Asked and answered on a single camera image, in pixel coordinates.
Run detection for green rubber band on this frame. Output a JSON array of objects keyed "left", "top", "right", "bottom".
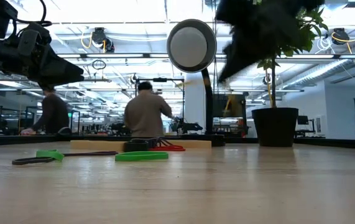
[
  {"left": 35, "top": 149, "right": 65, "bottom": 162},
  {"left": 114, "top": 151, "right": 169, "bottom": 162}
]

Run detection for black wide rubber band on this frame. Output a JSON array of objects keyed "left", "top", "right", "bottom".
[{"left": 124, "top": 138, "right": 153, "bottom": 152}]

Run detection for black desk lamp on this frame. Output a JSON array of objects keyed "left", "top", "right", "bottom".
[{"left": 166, "top": 18, "right": 227, "bottom": 147}]

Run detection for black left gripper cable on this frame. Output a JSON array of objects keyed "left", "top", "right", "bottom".
[{"left": 12, "top": 0, "right": 53, "bottom": 27}]

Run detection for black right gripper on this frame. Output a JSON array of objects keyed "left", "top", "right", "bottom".
[{"left": 216, "top": 0, "right": 324, "bottom": 83}]

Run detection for person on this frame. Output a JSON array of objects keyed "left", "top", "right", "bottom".
[
  {"left": 123, "top": 81, "right": 173, "bottom": 138},
  {"left": 20, "top": 86, "right": 71, "bottom": 136}
]

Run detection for black aluminium table frame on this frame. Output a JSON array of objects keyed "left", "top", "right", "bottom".
[{"left": 0, "top": 133, "right": 355, "bottom": 151}]

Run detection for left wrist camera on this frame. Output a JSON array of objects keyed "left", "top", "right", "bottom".
[{"left": 17, "top": 28, "right": 40, "bottom": 57}]

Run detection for potted green plant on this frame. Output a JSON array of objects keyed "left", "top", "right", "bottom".
[{"left": 251, "top": 0, "right": 330, "bottom": 147}]

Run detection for silver ceiling duct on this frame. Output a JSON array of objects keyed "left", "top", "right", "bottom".
[{"left": 284, "top": 58, "right": 355, "bottom": 90}]

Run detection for black frame rig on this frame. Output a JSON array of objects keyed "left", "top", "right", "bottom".
[{"left": 133, "top": 77, "right": 186, "bottom": 138}]

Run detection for small black monitor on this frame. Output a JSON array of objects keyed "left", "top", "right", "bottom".
[{"left": 295, "top": 115, "right": 316, "bottom": 138}]

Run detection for black hanging cable loop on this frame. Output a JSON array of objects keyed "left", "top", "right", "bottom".
[{"left": 91, "top": 58, "right": 107, "bottom": 71}]

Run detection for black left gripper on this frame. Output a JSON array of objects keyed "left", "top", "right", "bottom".
[{"left": 0, "top": 40, "right": 85, "bottom": 90}]

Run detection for red thin rubber band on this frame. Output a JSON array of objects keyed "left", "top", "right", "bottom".
[{"left": 148, "top": 139, "right": 187, "bottom": 152}]

